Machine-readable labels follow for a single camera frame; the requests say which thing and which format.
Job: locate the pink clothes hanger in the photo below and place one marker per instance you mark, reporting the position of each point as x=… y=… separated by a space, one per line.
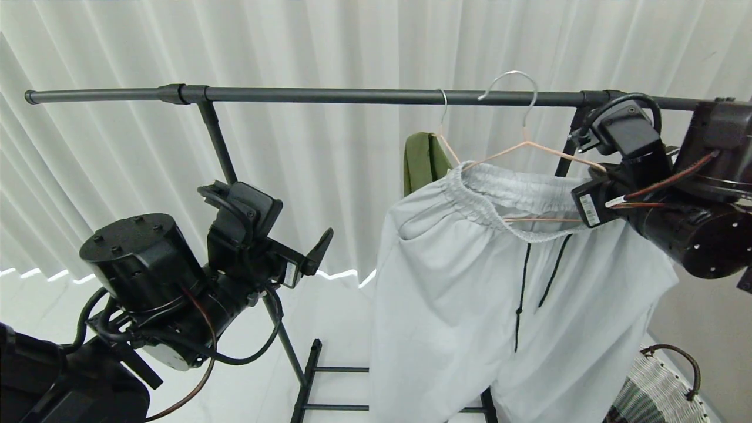
x=552 y=151
x=449 y=150

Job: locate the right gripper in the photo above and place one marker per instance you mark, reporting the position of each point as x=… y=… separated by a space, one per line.
x=590 y=205

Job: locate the pale grey garment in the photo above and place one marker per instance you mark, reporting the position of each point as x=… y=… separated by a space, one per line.
x=458 y=305

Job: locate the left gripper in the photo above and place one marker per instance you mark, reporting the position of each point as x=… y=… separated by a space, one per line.
x=235 y=294

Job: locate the white laundry basket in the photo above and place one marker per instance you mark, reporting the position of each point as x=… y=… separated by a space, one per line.
x=652 y=388

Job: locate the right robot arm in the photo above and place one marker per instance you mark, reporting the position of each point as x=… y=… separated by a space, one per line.
x=705 y=247

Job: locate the black clothes rack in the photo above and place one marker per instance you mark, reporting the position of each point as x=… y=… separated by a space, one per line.
x=323 y=95

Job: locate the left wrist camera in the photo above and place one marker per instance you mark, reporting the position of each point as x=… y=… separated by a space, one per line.
x=252 y=211

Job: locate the green shirt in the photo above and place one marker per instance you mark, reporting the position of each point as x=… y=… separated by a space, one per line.
x=418 y=161

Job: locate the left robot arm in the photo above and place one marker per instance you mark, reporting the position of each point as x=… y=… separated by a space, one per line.
x=141 y=258

